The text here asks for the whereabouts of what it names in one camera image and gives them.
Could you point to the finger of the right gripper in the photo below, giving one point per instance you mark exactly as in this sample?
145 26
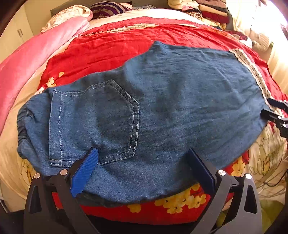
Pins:
281 104
270 115

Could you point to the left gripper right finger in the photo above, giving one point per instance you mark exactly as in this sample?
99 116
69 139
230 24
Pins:
234 205

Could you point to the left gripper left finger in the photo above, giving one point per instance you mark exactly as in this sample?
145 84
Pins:
51 205

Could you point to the blue denim pants lace trim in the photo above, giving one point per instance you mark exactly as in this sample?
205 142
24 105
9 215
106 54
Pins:
143 118

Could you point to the white knitted garment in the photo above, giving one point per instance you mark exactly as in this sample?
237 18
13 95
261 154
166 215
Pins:
258 41

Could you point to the stack of folded clothes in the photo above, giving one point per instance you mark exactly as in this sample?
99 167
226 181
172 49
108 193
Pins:
214 13

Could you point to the pink folded quilt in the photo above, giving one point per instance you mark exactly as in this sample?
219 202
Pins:
17 68

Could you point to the red floral bedspread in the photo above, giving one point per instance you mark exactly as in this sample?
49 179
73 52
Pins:
108 47

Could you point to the cream wardrobe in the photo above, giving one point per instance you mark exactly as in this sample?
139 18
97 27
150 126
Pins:
16 33

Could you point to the purple striped pillow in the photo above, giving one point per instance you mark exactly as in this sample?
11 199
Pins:
105 9

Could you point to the floral cream pillow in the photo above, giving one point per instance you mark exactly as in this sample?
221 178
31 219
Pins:
66 14

